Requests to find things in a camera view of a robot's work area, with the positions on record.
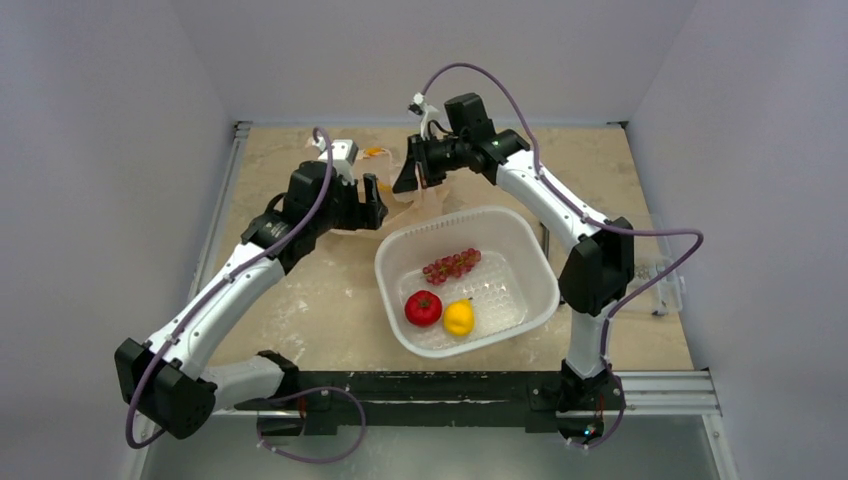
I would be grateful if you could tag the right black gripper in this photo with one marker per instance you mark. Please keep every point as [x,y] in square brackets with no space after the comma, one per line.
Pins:
[419,159]

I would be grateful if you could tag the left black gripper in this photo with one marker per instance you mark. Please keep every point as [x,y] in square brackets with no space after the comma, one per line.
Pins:
[364,215]

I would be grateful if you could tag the orange translucent plastic bag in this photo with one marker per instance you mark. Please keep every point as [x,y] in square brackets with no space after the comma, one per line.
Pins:
[403,209]

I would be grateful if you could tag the red fake grape bunch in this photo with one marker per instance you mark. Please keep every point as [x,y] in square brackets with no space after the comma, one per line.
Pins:
[452,266]

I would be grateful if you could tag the red fake fruit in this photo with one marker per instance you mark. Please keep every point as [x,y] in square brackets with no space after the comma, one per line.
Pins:
[423,309]

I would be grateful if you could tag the yellow fake fruit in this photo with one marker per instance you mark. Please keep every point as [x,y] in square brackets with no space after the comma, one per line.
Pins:
[459,318]

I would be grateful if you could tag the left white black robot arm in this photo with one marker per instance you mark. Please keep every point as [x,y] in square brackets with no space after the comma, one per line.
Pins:
[167,379]

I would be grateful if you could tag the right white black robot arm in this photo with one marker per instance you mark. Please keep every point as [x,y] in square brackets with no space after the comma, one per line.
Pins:
[600,262]

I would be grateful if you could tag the white plastic basket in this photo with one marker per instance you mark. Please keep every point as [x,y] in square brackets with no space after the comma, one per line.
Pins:
[512,290]

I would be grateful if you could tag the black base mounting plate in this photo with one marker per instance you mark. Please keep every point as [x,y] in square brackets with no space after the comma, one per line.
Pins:
[533,401]

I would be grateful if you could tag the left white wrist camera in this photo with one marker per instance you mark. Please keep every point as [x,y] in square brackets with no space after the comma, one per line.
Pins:
[343,153]

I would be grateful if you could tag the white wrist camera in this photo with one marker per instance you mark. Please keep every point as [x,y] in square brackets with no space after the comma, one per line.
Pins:
[343,153]
[425,113]

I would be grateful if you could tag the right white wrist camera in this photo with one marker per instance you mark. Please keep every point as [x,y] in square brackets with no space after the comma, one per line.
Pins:
[425,113]

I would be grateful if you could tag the aluminium rail frame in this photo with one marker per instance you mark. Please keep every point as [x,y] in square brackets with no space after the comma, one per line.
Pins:
[643,394]

